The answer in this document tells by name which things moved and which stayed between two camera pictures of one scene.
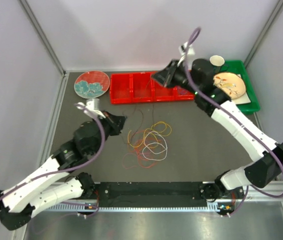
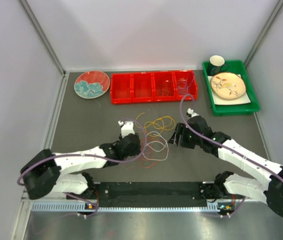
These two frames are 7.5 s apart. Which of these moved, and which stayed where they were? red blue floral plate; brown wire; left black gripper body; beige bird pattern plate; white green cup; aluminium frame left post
Moved: left black gripper body; brown wire
Stayed: red blue floral plate; beige bird pattern plate; aluminium frame left post; white green cup
